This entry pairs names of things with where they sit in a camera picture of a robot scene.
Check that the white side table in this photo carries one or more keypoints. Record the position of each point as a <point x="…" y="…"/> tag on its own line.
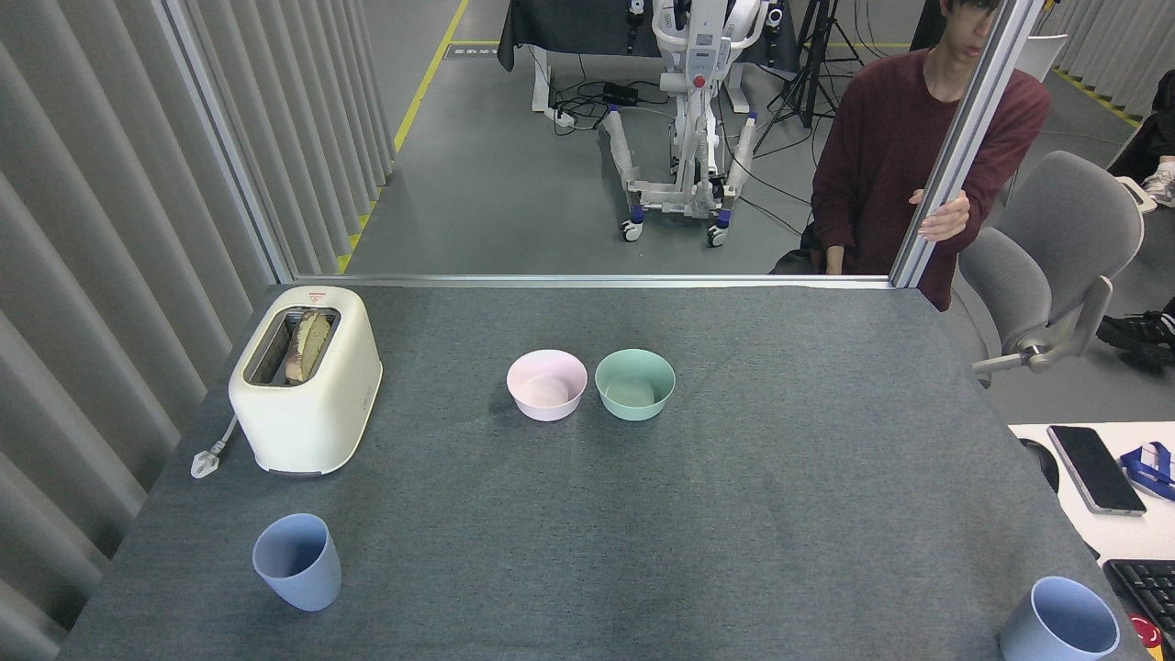
<point x="1129" y="532"/>

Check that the table with black cloth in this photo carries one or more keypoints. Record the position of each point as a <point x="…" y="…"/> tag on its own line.
<point x="569" y="23"/>

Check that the white power strip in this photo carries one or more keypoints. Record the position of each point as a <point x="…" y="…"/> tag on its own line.
<point x="564" y="117"/>

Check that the person's hand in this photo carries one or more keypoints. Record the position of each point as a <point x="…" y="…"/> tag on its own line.
<point x="945" y="220"/>

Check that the toasted bread slice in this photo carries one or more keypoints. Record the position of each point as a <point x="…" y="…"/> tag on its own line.
<point x="310" y="344"/>

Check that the person in black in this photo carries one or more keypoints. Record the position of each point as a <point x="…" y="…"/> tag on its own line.
<point x="1158" y="119"/>

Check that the silver aluminium rail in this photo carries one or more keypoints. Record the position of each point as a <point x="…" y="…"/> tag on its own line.
<point x="587" y="280"/>

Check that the black sneaker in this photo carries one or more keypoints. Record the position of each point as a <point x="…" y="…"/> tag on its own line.
<point x="1138" y="332"/>

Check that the black power adapter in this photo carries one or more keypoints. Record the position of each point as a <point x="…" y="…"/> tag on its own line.
<point x="621" y="94"/>

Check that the green bowl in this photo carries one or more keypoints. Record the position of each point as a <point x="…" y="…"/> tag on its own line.
<point x="633" y="410"/>

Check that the white wheeled stand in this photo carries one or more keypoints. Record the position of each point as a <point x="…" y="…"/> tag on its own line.
<point x="698" y="64"/>

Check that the white chair back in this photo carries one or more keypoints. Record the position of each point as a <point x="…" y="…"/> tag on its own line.
<point x="1042" y="55"/>

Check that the black computer mouse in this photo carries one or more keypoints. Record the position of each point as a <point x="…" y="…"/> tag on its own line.
<point x="1042" y="464"/>

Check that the black keyboard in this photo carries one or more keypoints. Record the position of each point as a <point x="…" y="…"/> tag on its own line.
<point x="1147" y="588"/>

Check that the blue plastic cup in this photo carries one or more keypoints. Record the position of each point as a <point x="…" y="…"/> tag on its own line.
<point x="305" y="580"/>
<point x="1026" y="635"/>

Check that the grey office chair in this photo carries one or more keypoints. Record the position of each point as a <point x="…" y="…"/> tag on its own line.
<point x="1065" y="220"/>

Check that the silver aluminium post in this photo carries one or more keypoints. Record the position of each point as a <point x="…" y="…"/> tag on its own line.
<point x="964" y="138"/>

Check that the black tripod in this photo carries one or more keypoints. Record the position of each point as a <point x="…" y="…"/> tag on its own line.
<point x="817" y="55"/>

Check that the red push button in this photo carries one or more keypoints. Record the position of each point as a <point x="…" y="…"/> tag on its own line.
<point x="1146" y="635"/>

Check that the black smartphone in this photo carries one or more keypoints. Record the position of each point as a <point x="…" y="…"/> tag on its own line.
<point x="1095" y="468"/>

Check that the pink bowl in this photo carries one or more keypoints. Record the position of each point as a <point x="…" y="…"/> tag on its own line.
<point x="542" y="408"/>

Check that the cream white toaster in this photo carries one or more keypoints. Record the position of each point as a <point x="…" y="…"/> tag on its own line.
<point x="312" y="422"/>

